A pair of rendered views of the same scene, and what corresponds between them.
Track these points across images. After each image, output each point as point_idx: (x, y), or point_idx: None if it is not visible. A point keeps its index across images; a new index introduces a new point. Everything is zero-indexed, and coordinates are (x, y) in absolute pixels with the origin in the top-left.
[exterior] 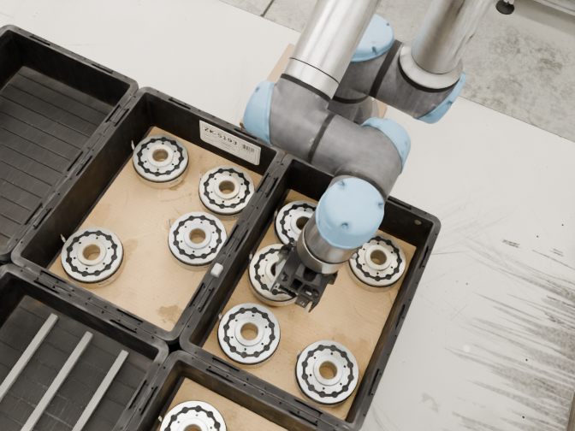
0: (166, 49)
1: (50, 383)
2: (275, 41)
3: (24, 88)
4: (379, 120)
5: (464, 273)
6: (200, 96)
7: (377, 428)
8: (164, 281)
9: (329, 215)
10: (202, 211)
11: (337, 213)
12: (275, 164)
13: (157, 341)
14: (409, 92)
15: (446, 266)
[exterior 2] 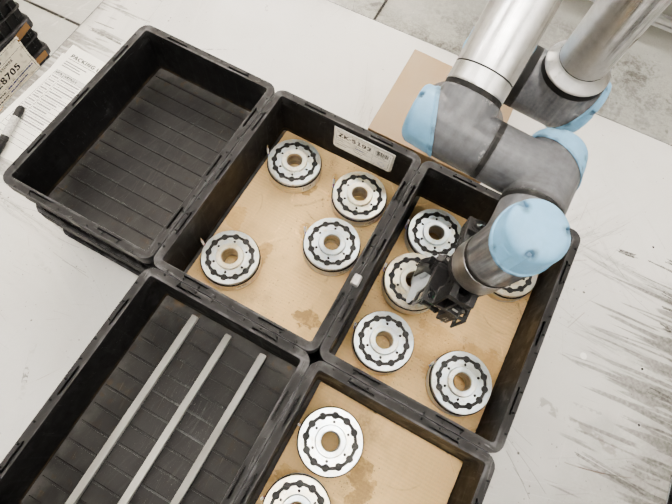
0: (293, 54)
1: (192, 382)
2: (396, 48)
3: (161, 90)
4: (556, 131)
5: (581, 281)
6: (326, 101)
7: None
8: (299, 285)
9: (512, 240)
10: (334, 217)
11: (522, 239)
12: (412, 172)
13: (298, 351)
14: (551, 101)
15: None
